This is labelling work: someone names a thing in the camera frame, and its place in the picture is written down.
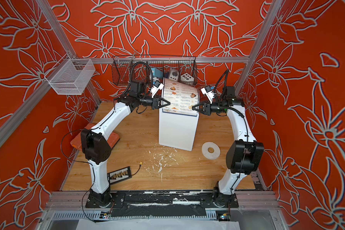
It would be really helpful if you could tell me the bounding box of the blue box in basket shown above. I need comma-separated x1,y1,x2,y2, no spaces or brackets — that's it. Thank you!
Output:
151,67,164,80

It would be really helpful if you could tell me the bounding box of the clear plastic wall bin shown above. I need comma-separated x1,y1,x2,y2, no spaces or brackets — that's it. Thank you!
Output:
45,59,95,95

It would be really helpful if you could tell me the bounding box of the orange plastic tool case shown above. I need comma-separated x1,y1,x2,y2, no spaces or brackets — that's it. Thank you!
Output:
70,123,120,151

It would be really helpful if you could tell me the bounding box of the white narrow menu rack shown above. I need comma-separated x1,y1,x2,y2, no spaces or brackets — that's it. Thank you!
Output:
159,109,199,151

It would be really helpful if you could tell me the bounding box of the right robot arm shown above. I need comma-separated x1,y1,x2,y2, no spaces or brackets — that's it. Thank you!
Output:
192,69,264,206

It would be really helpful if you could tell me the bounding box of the grey device with knob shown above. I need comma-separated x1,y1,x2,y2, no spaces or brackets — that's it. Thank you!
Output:
168,69,180,81

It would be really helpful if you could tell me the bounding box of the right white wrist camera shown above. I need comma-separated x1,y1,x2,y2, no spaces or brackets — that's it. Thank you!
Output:
201,86,215,103

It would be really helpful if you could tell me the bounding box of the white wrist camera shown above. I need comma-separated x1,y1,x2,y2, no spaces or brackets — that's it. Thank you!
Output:
150,80,164,98
201,86,215,103

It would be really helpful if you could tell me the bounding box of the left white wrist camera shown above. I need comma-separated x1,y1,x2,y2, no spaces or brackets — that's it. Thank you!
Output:
150,80,164,98

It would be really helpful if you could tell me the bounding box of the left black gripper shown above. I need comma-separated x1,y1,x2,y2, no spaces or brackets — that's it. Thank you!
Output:
138,94,171,111

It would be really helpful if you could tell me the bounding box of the white button box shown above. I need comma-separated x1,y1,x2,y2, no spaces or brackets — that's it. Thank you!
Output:
180,73,194,85

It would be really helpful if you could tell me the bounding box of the black wire wall basket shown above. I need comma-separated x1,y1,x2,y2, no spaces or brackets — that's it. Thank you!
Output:
112,55,198,86

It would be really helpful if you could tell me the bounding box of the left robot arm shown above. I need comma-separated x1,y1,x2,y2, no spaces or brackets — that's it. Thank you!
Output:
80,61,171,207

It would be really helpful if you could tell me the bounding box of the laminated dim sum menu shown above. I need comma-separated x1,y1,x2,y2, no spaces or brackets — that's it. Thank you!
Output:
162,79,199,117

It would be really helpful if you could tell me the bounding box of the white tape roll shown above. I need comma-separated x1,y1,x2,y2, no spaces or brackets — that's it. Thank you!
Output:
201,142,220,160

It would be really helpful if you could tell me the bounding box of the black board with connectors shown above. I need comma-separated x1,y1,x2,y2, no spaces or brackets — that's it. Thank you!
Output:
107,166,132,186

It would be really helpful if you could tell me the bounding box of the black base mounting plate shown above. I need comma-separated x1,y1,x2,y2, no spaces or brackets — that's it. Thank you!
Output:
85,190,239,209

